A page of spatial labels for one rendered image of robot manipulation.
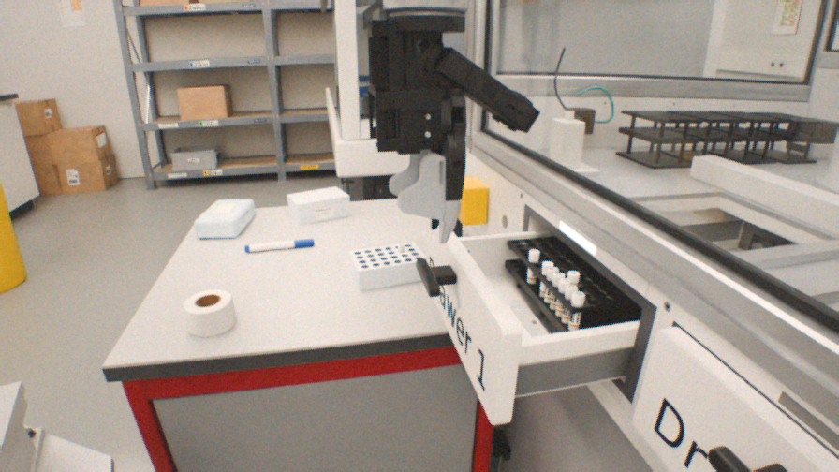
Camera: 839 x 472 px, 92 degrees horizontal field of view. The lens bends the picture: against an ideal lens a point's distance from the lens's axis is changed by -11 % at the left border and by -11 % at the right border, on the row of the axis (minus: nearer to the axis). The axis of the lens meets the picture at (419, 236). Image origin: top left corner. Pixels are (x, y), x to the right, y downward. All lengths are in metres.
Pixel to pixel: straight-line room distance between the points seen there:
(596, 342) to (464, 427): 0.42
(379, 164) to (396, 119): 0.87
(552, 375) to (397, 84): 0.30
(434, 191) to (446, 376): 0.38
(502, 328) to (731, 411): 0.17
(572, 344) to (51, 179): 4.88
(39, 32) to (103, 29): 0.58
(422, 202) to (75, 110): 4.96
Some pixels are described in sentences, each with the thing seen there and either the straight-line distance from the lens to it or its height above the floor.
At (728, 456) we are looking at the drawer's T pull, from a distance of 0.35.
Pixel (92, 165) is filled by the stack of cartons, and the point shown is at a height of 0.25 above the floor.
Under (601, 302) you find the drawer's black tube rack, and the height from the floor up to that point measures 0.90.
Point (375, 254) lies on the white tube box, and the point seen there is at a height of 0.80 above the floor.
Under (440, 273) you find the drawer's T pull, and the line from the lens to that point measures 0.50.
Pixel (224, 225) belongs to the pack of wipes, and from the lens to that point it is 1.04.
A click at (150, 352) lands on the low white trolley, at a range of 0.72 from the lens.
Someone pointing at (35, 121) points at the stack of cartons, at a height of 0.68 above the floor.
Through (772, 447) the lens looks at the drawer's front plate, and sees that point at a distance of 0.37.
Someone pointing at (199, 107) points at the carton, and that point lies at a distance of 4.41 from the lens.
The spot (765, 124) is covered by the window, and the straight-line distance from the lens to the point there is 0.38.
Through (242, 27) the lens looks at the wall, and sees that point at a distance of 4.74.
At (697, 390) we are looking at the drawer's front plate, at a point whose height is 0.91.
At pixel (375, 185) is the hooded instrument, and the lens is 1.33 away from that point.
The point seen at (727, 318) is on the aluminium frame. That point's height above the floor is 0.96.
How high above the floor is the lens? 1.14
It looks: 23 degrees down
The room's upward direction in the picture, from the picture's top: straight up
